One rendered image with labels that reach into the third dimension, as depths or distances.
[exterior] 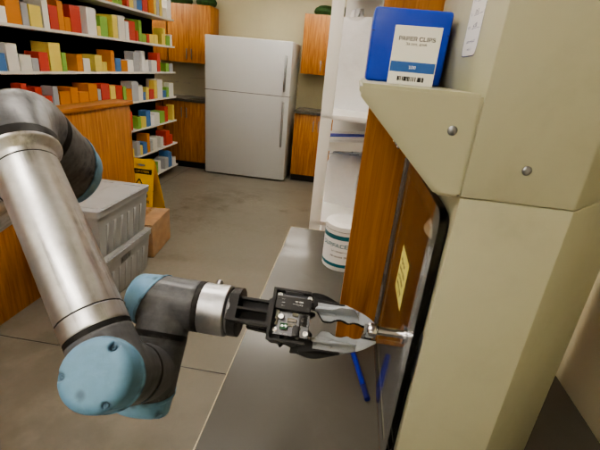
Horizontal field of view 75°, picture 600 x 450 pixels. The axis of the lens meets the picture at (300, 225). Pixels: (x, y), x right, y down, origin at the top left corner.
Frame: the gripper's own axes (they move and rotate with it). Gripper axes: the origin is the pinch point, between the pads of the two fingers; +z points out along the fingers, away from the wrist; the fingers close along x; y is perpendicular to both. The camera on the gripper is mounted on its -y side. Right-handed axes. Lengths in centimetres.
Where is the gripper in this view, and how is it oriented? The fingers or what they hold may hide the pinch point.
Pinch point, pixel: (366, 333)
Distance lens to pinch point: 61.0
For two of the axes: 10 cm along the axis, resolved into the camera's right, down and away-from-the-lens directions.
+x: 1.5, -9.2, 3.6
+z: 9.9, 1.3, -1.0
